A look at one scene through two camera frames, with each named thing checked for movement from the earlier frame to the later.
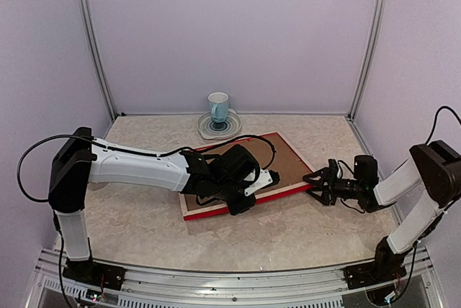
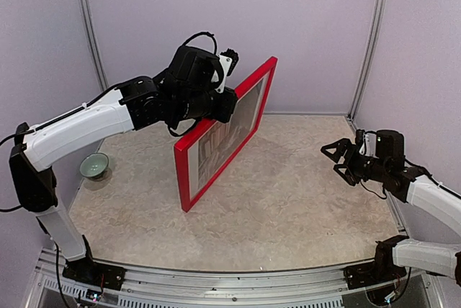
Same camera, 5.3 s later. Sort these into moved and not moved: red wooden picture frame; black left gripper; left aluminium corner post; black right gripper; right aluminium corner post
Moved: red wooden picture frame; black right gripper; black left gripper
Not moved: left aluminium corner post; right aluminium corner post
